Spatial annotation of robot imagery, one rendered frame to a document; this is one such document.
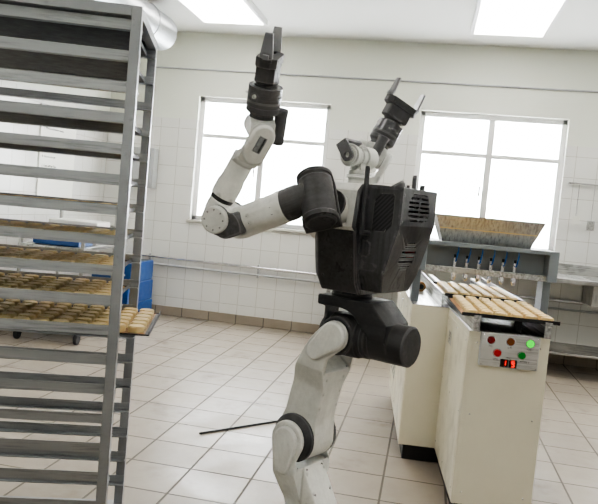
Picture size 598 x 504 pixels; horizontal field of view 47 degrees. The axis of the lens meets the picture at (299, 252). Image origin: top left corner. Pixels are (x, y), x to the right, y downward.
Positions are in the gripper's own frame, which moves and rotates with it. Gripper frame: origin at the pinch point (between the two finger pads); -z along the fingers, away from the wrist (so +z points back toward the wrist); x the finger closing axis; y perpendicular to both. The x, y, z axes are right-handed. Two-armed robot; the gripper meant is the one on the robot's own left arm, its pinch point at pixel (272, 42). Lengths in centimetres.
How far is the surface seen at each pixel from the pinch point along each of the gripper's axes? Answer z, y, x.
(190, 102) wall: 176, -172, 519
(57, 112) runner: 33, -61, 9
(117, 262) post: 70, -35, -5
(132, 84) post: 22.5, -41.4, 15.2
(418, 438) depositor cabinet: 208, 86, 120
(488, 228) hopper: 103, 96, 168
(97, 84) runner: 25, -52, 15
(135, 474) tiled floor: 212, -44, 51
